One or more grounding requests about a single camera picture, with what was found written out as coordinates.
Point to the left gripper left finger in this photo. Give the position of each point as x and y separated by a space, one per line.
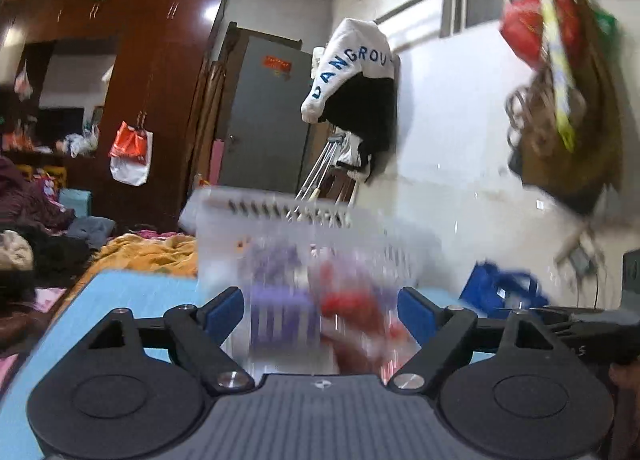
196 335

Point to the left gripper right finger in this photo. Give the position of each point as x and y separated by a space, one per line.
443 336

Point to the red tissue pack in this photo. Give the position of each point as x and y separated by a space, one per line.
358 319

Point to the purple box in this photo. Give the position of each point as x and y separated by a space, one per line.
284 314

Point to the white plastic basket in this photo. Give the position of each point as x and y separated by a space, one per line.
226 221

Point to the blue shopping bag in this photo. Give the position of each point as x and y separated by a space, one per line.
495 291

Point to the yellow blanket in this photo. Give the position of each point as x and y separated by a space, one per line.
173 256

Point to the metal crutches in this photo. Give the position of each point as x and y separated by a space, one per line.
310 189

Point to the orange white plastic bag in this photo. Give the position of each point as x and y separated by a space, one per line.
131 155

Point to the grey door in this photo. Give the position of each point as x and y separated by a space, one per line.
266 79

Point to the purple clothes pile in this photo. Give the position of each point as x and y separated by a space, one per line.
25 203

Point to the hanging brown bags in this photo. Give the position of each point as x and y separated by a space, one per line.
564 125

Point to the black television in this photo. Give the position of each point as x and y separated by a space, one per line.
54 124

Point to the white black hanging jacket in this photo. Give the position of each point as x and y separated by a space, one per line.
354 90

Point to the brown wooden wardrobe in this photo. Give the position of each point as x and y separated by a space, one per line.
161 48

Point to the red hanging bag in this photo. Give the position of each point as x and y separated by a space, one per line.
522 26

